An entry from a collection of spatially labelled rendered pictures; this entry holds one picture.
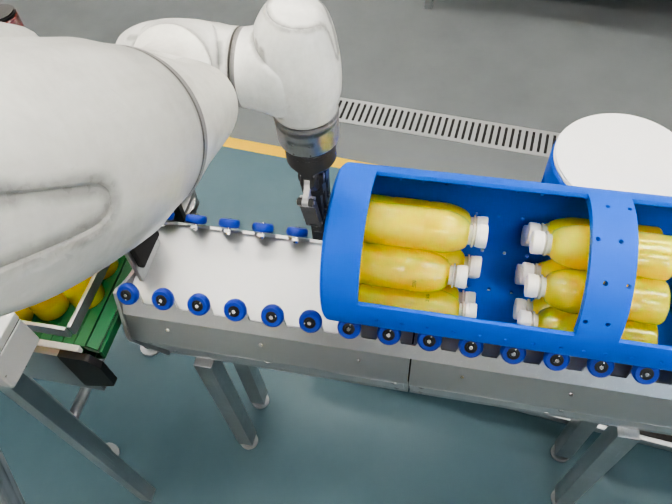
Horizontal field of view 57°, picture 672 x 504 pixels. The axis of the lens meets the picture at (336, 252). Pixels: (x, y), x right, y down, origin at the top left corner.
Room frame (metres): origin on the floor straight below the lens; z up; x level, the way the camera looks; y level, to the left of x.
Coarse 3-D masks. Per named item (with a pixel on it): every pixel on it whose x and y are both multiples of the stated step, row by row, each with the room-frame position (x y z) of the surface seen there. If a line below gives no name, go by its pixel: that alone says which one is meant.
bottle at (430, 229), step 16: (368, 208) 0.64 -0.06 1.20; (384, 208) 0.64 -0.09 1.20; (400, 208) 0.63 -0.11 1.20; (416, 208) 0.63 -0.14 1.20; (432, 208) 0.63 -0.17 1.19; (368, 224) 0.62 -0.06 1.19; (384, 224) 0.61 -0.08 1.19; (400, 224) 0.61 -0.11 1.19; (416, 224) 0.60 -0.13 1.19; (432, 224) 0.60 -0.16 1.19; (448, 224) 0.59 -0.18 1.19; (464, 224) 0.60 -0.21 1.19; (368, 240) 0.61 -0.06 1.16; (384, 240) 0.60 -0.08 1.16; (400, 240) 0.59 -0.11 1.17; (416, 240) 0.58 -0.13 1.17; (432, 240) 0.58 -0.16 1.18; (448, 240) 0.57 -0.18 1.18; (464, 240) 0.57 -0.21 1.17
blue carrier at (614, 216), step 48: (336, 192) 0.65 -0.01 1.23; (384, 192) 0.77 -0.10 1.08; (432, 192) 0.75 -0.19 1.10; (480, 192) 0.72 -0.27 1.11; (528, 192) 0.69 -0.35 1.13; (576, 192) 0.61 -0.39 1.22; (624, 192) 0.62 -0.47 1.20; (336, 240) 0.58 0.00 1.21; (624, 240) 0.50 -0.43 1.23; (336, 288) 0.53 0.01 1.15; (480, 288) 0.61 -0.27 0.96; (624, 288) 0.44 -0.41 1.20; (480, 336) 0.45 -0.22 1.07; (528, 336) 0.43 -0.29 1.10; (576, 336) 0.41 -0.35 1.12
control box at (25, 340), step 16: (0, 320) 0.56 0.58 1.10; (16, 320) 0.57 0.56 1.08; (0, 336) 0.53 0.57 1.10; (16, 336) 0.55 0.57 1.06; (32, 336) 0.57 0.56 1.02; (0, 352) 0.51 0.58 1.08; (16, 352) 0.53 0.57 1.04; (32, 352) 0.55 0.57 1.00; (0, 368) 0.49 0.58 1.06; (16, 368) 0.51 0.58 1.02; (0, 384) 0.48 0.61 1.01
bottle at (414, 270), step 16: (368, 256) 0.58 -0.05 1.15; (384, 256) 0.58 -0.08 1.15; (400, 256) 0.57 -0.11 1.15; (416, 256) 0.57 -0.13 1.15; (432, 256) 0.57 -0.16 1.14; (368, 272) 0.56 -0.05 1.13; (384, 272) 0.55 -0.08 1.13; (400, 272) 0.55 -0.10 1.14; (416, 272) 0.54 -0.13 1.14; (432, 272) 0.54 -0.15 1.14; (448, 272) 0.54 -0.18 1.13; (400, 288) 0.54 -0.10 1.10; (416, 288) 0.53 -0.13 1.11; (432, 288) 0.53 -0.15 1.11
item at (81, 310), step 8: (104, 272) 0.74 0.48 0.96; (96, 280) 0.71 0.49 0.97; (88, 288) 0.69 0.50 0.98; (96, 288) 0.70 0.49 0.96; (88, 296) 0.68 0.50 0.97; (80, 304) 0.65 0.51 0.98; (88, 304) 0.67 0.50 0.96; (80, 312) 0.64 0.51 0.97; (72, 320) 0.62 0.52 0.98; (80, 320) 0.63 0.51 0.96; (72, 328) 0.61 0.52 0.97
